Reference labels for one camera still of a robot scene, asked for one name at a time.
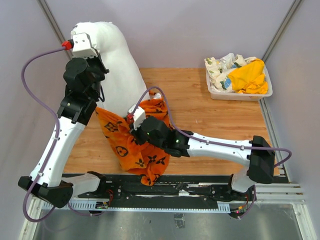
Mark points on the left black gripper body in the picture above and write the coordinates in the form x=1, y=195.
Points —
x=98, y=69

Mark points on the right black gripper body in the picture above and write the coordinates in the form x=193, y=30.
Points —
x=141, y=138

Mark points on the orange black-patterned plush pillowcase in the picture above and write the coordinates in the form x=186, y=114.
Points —
x=146, y=160

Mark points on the white pillow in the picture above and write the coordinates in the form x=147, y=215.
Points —
x=123, y=85

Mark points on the white plastic bin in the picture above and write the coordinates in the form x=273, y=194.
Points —
x=230, y=96

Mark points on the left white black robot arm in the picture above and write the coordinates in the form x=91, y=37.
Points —
x=82, y=75

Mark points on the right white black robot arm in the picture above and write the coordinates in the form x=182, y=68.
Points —
x=255, y=155

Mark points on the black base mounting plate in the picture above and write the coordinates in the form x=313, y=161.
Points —
x=209, y=187

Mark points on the yellow and white floral cloth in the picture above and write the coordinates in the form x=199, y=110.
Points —
x=234, y=74

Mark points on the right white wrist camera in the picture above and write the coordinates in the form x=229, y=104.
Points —
x=136, y=115

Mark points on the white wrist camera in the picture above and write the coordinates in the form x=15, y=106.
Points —
x=82, y=46
x=136, y=115

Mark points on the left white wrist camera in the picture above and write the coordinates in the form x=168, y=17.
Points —
x=82, y=46

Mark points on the left aluminium corner post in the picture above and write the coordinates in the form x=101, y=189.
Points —
x=44, y=6

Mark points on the aluminium corner post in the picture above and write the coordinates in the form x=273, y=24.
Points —
x=44, y=6
x=293, y=9

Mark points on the grey slotted cable duct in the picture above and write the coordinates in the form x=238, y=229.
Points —
x=179, y=205

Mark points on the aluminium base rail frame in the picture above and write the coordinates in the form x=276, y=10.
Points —
x=276, y=192

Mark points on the right aluminium corner post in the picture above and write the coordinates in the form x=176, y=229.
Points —
x=293, y=9

